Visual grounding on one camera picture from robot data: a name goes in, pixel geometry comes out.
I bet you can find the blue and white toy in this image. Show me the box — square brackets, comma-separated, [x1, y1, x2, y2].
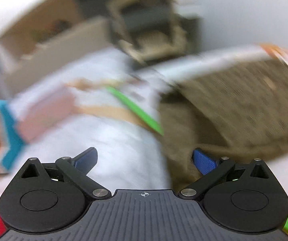
[0, 99, 27, 174]

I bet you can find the beige mesh office chair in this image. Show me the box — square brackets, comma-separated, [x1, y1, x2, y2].
[106, 0, 188, 65]

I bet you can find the beige bed headboard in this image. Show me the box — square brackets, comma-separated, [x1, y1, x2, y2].
[5, 16, 111, 96]

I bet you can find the pink rectangular box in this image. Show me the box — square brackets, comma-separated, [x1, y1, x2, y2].
[16, 86, 75, 143]

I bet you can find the white quilted mattress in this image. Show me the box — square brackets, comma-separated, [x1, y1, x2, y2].
[0, 47, 170, 196]

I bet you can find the brown polka dot garment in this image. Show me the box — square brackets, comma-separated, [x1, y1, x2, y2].
[159, 59, 288, 192]

